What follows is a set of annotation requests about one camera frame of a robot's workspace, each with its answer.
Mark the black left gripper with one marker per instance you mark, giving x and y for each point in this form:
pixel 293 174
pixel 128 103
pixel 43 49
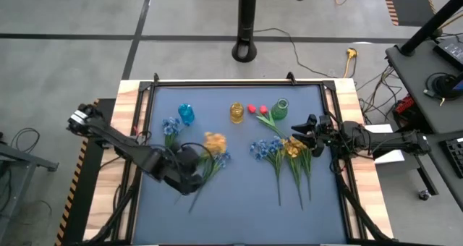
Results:
pixel 184 166

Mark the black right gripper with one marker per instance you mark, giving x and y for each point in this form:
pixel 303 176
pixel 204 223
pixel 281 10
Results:
pixel 327 135

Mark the yellow artificial flower bunch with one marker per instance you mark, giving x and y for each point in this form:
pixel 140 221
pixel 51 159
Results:
pixel 215 143
pixel 291 149
pixel 308 166

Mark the red artificial tulip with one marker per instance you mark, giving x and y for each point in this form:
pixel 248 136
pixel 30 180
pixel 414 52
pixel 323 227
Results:
pixel 263 109
pixel 251 108

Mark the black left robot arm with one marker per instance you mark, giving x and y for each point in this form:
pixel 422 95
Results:
pixel 126 146

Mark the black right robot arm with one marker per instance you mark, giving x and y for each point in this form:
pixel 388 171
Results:
pixel 383 141

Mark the green glass vase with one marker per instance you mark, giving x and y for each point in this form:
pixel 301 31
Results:
pixel 279 110

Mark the blue glass vase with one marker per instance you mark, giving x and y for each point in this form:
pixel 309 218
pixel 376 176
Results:
pixel 186 115

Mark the yellow glass vase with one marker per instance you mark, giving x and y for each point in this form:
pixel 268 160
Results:
pixel 237 114

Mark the white paper sheet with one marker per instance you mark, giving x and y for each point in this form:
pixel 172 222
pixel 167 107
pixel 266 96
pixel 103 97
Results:
pixel 390 156

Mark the black beam with hazard stripes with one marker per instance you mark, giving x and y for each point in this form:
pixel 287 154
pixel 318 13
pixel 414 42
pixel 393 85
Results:
pixel 85 188

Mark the red power strip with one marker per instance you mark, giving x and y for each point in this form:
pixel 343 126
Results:
pixel 405 105

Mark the grey side table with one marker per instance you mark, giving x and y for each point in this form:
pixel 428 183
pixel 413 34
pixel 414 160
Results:
pixel 416 79

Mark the black pole with round base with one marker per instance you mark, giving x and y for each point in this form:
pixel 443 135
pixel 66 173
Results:
pixel 246 14

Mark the black caster wheel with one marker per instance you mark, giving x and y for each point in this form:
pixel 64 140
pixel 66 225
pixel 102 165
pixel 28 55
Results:
pixel 424 194

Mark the black keyboard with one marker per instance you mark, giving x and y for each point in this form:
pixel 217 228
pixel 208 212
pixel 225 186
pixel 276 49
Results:
pixel 454 157

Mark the blue screen device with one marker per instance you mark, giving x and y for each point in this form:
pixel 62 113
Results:
pixel 458 85

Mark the grey metal stand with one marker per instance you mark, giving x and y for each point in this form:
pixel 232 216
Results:
pixel 25 158

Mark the black mat with striped edge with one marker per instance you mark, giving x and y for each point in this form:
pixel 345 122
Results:
pixel 408 3

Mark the black slanted pole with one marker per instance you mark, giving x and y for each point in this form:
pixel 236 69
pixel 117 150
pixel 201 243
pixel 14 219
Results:
pixel 430 23

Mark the black electronic device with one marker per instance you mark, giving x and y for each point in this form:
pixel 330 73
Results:
pixel 450 50

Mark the black aluminium table frame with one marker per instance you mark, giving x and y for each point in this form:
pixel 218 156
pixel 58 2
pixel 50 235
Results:
pixel 217 83

